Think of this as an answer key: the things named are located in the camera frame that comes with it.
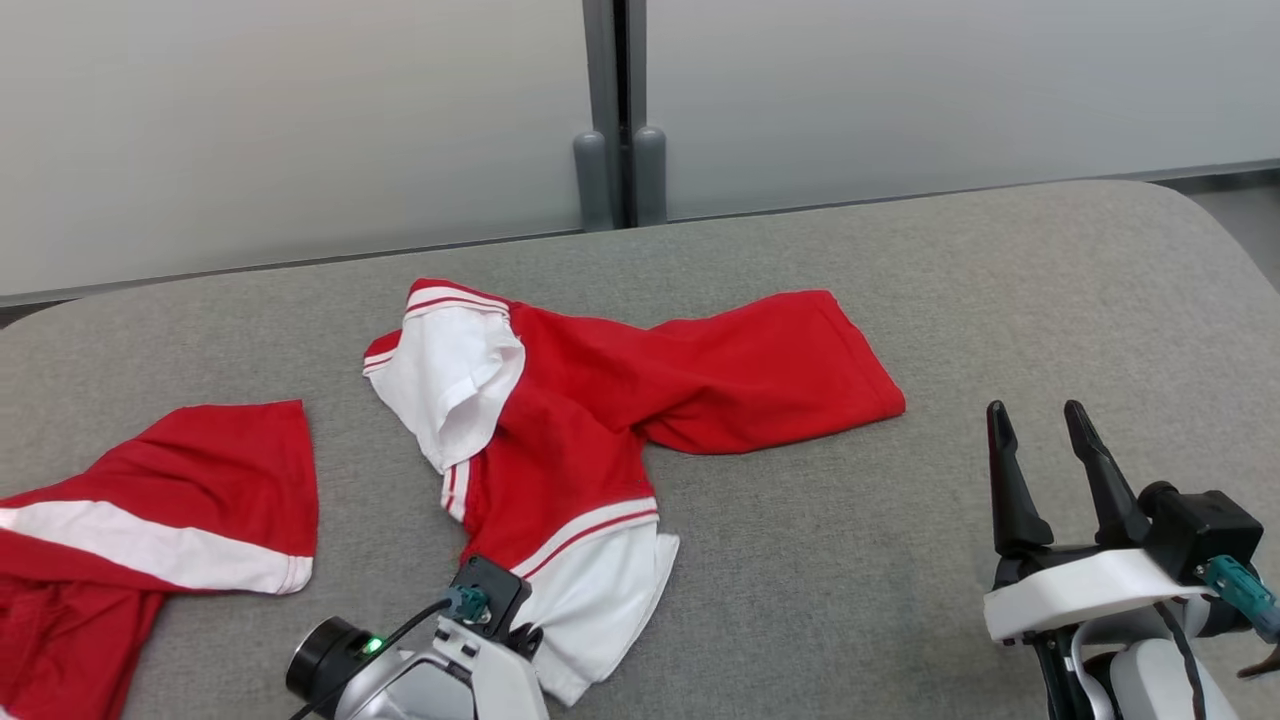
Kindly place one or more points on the grey wall base rail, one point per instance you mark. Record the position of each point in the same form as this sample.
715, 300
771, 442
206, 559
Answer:
1230, 170
20, 299

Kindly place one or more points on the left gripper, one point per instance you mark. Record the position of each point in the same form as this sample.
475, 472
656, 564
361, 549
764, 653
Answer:
400, 690

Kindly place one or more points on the grey metal partition post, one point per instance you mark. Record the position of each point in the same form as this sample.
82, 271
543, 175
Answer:
600, 60

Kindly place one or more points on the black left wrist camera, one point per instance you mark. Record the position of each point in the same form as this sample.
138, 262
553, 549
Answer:
495, 590

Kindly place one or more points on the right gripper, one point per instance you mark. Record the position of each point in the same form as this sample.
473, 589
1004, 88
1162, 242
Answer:
1140, 680

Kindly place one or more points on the red jersey shirt white sleeves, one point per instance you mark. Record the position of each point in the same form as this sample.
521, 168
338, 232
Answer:
580, 400

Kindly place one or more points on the white left camera bracket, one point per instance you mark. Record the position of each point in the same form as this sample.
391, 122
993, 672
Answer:
465, 640

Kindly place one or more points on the white camera bracket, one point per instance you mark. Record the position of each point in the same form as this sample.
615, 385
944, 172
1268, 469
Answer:
1080, 595
465, 640

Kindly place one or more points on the red shorts white stripe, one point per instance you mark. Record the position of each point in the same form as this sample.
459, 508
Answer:
200, 460

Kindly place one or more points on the grey cylindrical post foot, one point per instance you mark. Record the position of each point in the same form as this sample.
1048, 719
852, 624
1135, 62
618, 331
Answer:
650, 180
592, 185

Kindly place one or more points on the white right camera bracket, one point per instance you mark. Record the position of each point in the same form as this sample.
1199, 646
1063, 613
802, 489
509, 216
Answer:
1080, 595

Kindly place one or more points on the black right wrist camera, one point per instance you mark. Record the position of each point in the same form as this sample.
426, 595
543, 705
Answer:
1200, 530

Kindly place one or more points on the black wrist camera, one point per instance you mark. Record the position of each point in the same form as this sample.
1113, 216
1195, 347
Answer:
495, 590
1200, 530

